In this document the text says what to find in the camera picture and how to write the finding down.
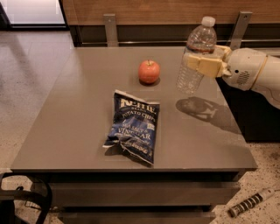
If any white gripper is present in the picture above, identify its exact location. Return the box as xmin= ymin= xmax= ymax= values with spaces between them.
xmin=186 ymin=45 xmax=267 ymax=91

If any clear plastic water bottle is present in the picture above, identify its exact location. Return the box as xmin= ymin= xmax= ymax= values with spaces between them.
xmin=176 ymin=17 xmax=217 ymax=95

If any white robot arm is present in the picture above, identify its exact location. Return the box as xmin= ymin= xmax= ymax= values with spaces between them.
xmin=183 ymin=45 xmax=280 ymax=109

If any blue Kettle chip bag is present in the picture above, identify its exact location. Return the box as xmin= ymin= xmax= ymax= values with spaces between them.
xmin=103 ymin=90 xmax=160 ymax=165

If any red apple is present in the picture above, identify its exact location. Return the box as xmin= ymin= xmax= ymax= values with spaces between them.
xmin=138 ymin=59 xmax=160 ymax=84

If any white power strip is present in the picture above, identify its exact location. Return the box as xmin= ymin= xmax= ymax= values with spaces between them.
xmin=227 ymin=188 xmax=276 ymax=218

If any grey table drawer unit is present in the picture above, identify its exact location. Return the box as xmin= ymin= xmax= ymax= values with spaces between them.
xmin=36 ymin=172 xmax=240 ymax=224

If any black chair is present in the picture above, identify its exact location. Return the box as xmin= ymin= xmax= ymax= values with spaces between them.
xmin=0 ymin=172 xmax=53 ymax=224

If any right metal bracket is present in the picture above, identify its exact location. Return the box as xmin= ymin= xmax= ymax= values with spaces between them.
xmin=229 ymin=10 xmax=253 ymax=50

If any metal bracket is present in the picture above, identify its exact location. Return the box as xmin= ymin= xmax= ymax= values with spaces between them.
xmin=103 ymin=14 xmax=119 ymax=47
xmin=229 ymin=10 xmax=253 ymax=50

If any left metal bracket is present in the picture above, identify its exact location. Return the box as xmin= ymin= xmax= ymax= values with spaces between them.
xmin=103 ymin=14 xmax=119 ymax=47

